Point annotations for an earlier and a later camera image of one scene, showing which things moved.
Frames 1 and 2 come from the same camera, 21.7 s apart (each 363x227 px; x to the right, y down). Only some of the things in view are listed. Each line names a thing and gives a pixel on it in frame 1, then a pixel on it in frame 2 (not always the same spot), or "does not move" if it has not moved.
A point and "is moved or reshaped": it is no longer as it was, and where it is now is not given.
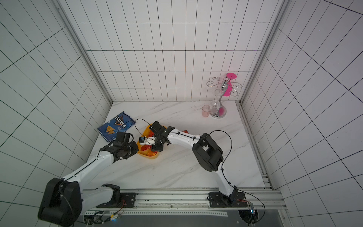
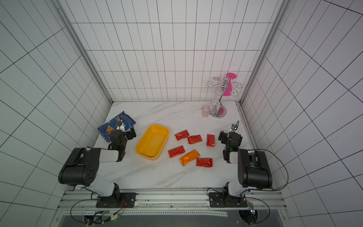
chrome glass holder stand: x=220 y=111 does not move
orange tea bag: x=149 y=152 -> x=187 y=158
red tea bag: x=145 y=147 is moved or reshaped
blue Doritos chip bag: x=109 y=131 does not move
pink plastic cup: x=205 y=110 does not move
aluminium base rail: x=179 y=203 does not move
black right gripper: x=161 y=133 -> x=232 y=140
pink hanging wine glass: x=230 y=76 does not move
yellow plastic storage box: x=145 y=150 does not move
